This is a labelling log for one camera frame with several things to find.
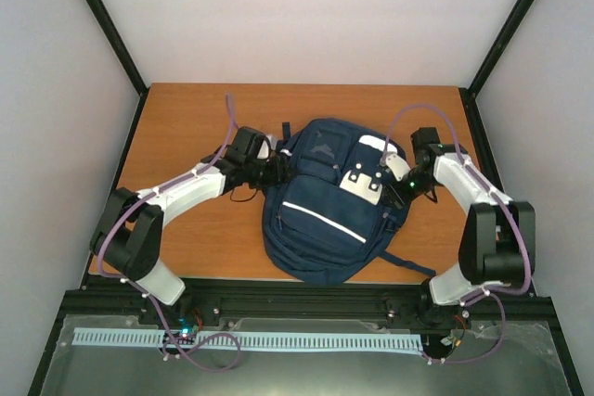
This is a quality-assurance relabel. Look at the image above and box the left black frame post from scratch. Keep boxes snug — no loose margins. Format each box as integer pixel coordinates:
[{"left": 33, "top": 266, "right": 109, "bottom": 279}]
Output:
[{"left": 84, "top": 0, "right": 149, "bottom": 97}]

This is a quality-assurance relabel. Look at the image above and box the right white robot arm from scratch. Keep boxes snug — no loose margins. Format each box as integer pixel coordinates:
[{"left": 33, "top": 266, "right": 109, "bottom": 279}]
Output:
[{"left": 381, "top": 127, "right": 536, "bottom": 326}]

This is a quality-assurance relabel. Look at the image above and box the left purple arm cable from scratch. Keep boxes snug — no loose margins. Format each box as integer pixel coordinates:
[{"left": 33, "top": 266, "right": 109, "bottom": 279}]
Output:
[{"left": 97, "top": 93, "right": 242, "bottom": 372}]

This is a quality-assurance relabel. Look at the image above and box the navy blue student backpack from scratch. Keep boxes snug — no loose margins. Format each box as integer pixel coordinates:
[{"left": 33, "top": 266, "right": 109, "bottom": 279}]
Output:
[{"left": 262, "top": 118, "right": 436, "bottom": 286}]

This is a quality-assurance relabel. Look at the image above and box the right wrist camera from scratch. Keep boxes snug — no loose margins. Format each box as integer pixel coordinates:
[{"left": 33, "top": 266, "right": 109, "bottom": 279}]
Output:
[{"left": 381, "top": 151, "right": 410, "bottom": 181}]

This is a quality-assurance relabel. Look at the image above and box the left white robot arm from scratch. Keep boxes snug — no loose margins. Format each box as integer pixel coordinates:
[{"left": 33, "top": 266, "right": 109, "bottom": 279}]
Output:
[{"left": 90, "top": 126, "right": 293, "bottom": 325}]

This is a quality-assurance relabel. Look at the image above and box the light blue slotted cable duct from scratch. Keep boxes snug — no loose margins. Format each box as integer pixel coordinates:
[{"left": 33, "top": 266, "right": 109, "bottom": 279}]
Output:
[{"left": 71, "top": 327, "right": 423, "bottom": 354}]

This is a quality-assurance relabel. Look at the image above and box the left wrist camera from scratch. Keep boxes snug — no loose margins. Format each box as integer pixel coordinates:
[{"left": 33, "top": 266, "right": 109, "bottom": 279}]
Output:
[{"left": 257, "top": 134, "right": 284, "bottom": 160}]

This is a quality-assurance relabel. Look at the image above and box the right black frame post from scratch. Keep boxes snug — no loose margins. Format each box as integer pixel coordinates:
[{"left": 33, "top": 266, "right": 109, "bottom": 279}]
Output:
[{"left": 468, "top": 0, "right": 535, "bottom": 100}]

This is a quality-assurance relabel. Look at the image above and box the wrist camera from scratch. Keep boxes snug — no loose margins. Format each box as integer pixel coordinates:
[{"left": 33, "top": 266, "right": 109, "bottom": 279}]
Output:
[
  {"left": 381, "top": 151, "right": 410, "bottom": 181},
  {"left": 257, "top": 134, "right": 284, "bottom": 160}
]

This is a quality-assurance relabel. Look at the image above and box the black frame post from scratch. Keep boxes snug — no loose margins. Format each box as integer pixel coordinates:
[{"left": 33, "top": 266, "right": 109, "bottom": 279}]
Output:
[
  {"left": 84, "top": 0, "right": 149, "bottom": 97},
  {"left": 468, "top": 0, "right": 535, "bottom": 100}
]

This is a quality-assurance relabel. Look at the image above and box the black aluminium frame base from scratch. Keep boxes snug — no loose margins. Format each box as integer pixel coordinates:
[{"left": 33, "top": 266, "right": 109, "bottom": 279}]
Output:
[{"left": 27, "top": 87, "right": 586, "bottom": 396}]

